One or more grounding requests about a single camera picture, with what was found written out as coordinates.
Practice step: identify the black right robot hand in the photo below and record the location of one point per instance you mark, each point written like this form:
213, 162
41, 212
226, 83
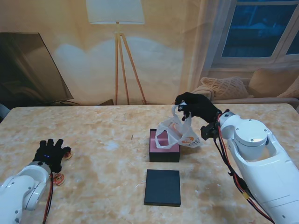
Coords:
201, 105

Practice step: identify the dark flat television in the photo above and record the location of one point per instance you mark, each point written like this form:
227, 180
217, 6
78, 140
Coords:
23, 70

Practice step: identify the beige knitted cushion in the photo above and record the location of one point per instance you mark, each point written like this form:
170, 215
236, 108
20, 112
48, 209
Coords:
292, 92
224, 87

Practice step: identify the beige sofa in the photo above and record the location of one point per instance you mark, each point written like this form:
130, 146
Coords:
257, 100

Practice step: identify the white shade tripod floor lamp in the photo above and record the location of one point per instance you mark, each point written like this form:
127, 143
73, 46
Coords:
115, 11

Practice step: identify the pink sprinkled mini donut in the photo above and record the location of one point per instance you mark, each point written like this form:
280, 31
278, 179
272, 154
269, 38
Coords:
68, 156

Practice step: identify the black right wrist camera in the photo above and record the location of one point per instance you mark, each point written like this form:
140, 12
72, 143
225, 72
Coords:
210, 131

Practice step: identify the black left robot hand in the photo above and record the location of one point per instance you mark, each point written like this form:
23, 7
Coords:
50, 155

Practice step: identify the plain tan cushion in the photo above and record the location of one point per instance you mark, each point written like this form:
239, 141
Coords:
268, 79

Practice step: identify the black gift box pink inside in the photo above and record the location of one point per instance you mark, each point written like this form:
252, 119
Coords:
163, 157

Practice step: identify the black gift box lid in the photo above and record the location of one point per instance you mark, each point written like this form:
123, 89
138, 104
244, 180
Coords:
162, 187

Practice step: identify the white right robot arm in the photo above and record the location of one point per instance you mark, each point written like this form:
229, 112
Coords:
261, 163

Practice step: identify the white framed window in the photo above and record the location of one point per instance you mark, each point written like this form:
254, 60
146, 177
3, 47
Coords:
252, 30

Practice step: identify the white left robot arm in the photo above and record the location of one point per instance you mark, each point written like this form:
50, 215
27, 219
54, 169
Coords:
21, 191

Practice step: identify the white plastic bag orange logo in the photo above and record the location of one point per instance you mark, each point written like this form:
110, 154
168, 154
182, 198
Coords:
189, 140

